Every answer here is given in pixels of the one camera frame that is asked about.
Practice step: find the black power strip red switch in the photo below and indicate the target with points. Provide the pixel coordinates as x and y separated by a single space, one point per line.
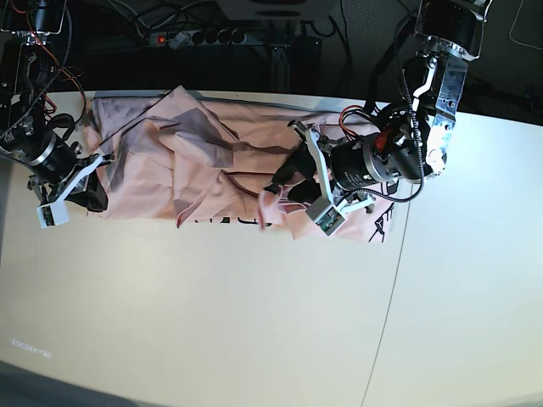
195 38

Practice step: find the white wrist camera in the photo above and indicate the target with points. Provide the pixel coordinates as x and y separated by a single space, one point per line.
52 214
325 215

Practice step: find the grey box with black oval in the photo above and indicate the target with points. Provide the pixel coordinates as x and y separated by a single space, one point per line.
276 9

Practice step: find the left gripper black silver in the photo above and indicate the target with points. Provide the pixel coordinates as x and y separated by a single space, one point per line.
347 169

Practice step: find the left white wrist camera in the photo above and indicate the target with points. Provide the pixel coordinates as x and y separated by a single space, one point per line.
325 215

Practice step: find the black box under table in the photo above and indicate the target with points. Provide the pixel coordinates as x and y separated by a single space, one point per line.
295 67

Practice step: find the pink T-shirt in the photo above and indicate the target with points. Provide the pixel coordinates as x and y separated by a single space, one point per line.
187 160

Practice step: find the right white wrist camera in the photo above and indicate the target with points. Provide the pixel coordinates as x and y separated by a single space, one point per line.
52 214

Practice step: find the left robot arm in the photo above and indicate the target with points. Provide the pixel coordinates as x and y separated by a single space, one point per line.
420 79

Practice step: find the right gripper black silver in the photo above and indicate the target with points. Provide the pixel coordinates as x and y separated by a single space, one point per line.
60 174

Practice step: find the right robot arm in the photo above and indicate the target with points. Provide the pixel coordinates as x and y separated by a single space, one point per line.
34 133

